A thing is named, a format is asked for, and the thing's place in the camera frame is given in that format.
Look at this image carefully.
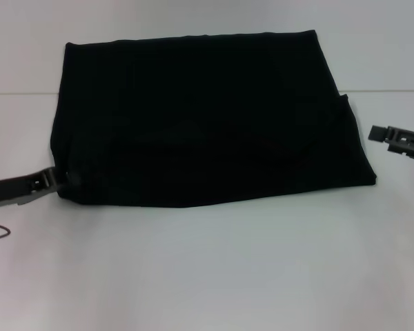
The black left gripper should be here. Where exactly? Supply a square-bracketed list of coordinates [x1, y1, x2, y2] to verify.
[0, 166, 84, 209]

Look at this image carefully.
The black shirt with FREE print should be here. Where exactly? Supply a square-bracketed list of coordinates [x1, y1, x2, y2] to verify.
[50, 30, 378, 210]

